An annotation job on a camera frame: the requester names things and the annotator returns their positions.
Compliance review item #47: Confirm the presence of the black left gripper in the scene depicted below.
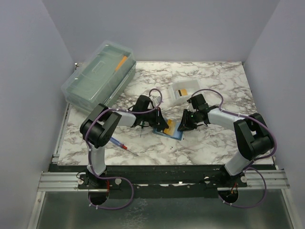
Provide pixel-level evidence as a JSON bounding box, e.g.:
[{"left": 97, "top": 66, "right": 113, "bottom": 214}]
[{"left": 142, "top": 107, "right": 169, "bottom": 129}]

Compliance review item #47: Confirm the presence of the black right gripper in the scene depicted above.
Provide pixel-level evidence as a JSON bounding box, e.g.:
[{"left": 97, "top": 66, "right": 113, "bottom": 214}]
[{"left": 178, "top": 109, "right": 199, "bottom": 132}]

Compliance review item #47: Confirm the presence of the blue leather card holder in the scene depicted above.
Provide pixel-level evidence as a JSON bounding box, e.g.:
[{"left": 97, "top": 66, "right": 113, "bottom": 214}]
[{"left": 153, "top": 119, "right": 183, "bottom": 141}]

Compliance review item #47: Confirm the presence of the white plastic card tray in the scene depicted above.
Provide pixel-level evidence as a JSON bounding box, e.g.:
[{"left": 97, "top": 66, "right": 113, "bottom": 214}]
[{"left": 168, "top": 79, "right": 201, "bottom": 105}]

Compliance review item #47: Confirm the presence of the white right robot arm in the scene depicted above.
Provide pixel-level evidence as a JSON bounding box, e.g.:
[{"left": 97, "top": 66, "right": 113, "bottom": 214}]
[{"left": 178, "top": 94, "right": 275, "bottom": 187}]

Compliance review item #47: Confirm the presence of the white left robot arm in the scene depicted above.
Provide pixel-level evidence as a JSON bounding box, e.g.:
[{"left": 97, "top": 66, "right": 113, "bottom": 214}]
[{"left": 80, "top": 95, "right": 169, "bottom": 188}]

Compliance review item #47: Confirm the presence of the blue red screwdriver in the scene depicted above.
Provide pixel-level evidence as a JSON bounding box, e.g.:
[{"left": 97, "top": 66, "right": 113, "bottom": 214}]
[{"left": 110, "top": 137, "right": 138, "bottom": 156}]

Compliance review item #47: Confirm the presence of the clear plastic storage box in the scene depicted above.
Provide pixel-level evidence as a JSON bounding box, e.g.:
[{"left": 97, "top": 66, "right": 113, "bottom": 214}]
[{"left": 61, "top": 41, "right": 136, "bottom": 114}]

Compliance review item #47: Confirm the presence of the orange pen in box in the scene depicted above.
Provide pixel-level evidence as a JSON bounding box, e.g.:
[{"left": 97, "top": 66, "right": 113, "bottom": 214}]
[{"left": 115, "top": 56, "right": 128, "bottom": 71}]

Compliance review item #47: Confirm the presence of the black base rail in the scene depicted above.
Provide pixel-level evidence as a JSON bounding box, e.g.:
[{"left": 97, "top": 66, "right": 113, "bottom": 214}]
[{"left": 38, "top": 164, "right": 284, "bottom": 202}]

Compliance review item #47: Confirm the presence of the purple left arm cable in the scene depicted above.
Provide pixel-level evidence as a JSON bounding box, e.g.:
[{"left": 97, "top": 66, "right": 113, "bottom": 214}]
[{"left": 83, "top": 88, "right": 164, "bottom": 182}]

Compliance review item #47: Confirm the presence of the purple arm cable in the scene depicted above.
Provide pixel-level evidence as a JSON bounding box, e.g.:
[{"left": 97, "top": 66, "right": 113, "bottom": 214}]
[
  {"left": 83, "top": 88, "right": 164, "bottom": 182},
  {"left": 190, "top": 88, "right": 278, "bottom": 172}
]

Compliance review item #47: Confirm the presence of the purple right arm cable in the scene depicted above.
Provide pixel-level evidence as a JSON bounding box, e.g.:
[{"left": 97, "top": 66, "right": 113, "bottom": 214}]
[{"left": 190, "top": 88, "right": 278, "bottom": 172}]

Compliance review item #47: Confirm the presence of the aluminium frame rail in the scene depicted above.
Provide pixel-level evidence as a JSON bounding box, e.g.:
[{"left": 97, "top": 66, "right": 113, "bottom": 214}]
[{"left": 38, "top": 170, "right": 290, "bottom": 192}]

